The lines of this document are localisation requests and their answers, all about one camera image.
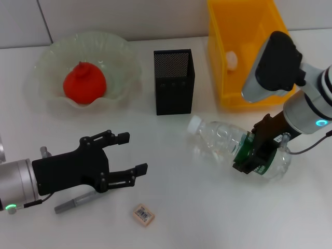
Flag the clear water bottle green label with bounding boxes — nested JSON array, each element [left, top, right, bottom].
[[187, 116, 291, 181]]

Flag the black mesh pen holder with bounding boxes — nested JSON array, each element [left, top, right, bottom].
[[153, 48, 196, 116]]

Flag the grey marker pen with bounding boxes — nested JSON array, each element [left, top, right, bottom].
[[53, 190, 101, 215]]

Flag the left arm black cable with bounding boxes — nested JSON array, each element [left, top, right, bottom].
[[24, 194, 54, 208]]

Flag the clear glass fruit plate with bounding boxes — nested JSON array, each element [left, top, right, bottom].
[[25, 31, 143, 109]]

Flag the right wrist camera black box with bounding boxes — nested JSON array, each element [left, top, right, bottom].
[[241, 31, 307, 103]]

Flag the yellow plastic bin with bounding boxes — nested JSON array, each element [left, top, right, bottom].
[[206, 0, 301, 109]]

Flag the white paper ball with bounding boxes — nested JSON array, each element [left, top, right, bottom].
[[225, 51, 239, 71]]

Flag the right arm brown cable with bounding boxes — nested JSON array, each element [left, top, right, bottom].
[[282, 129, 332, 155]]

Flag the red-orange toy fruit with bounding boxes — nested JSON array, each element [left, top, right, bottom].
[[63, 61, 107, 105]]

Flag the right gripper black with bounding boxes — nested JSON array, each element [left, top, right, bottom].
[[232, 111, 294, 174]]

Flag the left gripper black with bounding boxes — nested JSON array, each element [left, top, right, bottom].
[[32, 130, 148, 195]]

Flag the beige eraser with barcode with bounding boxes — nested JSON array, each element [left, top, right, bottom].
[[132, 203, 156, 228]]

